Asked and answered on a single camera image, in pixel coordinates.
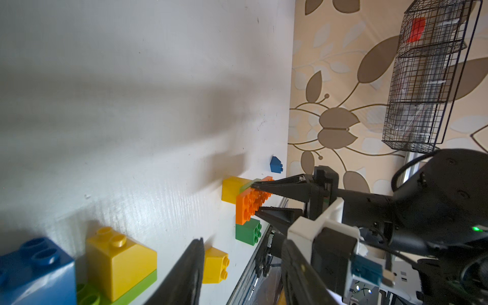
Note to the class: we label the yellow lego brick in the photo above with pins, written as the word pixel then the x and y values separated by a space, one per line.
pixel 119 267
pixel 231 187
pixel 215 268

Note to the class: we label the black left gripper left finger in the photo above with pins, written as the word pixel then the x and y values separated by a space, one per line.
pixel 184 282

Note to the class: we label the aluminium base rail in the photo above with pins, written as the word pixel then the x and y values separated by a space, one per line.
pixel 262 274

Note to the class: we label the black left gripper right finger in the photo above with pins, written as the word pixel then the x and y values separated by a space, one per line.
pixel 301 283

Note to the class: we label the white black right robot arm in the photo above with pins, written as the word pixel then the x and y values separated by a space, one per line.
pixel 426 244

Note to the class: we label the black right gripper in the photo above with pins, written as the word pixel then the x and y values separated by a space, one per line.
pixel 318 191

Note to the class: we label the orange lego brick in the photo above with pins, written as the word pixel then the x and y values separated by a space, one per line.
pixel 248 202

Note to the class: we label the small blue lego brick right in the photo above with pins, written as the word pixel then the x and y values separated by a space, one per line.
pixel 276 165

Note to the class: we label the green lego brick square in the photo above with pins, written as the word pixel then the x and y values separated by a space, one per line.
pixel 249 233

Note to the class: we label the black wire basket right wall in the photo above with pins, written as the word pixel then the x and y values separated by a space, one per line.
pixel 431 74

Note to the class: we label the lime green lego brick small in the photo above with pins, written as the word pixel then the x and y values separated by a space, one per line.
pixel 248 185

